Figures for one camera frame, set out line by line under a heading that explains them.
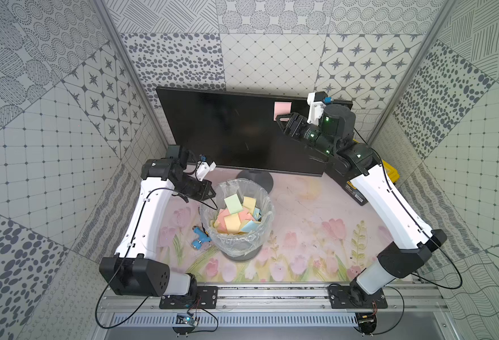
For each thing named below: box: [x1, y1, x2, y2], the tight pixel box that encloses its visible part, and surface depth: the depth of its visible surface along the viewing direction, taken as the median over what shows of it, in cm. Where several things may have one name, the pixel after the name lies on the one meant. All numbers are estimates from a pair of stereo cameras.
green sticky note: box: [223, 193, 244, 215], surface depth 78 cm
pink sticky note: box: [273, 101, 293, 122], surface depth 65 cm
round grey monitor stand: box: [236, 169, 274, 194], surface depth 109 cm
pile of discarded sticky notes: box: [210, 193, 263, 235], surface depth 76 cm
